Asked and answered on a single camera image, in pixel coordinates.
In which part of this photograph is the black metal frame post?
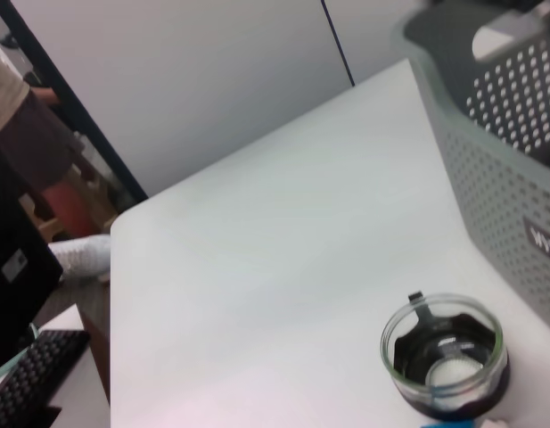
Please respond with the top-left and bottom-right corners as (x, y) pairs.
(0, 0), (150, 202)

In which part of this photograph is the thin dark wall strip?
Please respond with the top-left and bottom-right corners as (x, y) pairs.
(319, 0), (357, 88)

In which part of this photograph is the brown side desk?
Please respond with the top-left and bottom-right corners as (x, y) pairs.
(31, 278), (111, 428)

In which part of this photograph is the black keyboard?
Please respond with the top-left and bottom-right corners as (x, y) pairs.
(0, 329), (92, 428)

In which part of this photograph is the blue square toy plate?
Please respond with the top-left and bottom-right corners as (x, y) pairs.
(420, 416), (483, 428)

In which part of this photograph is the person beige top white shoe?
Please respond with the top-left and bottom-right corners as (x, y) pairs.
(0, 44), (113, 282)

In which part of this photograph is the grey perforated storage bin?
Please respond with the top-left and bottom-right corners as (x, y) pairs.
(391, 0), (550, 333)

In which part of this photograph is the glass teacup black holder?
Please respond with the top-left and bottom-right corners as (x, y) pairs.
(380, 290), (511, 421)

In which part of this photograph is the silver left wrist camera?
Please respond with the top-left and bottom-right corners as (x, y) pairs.
(472, 0), (550, 62)

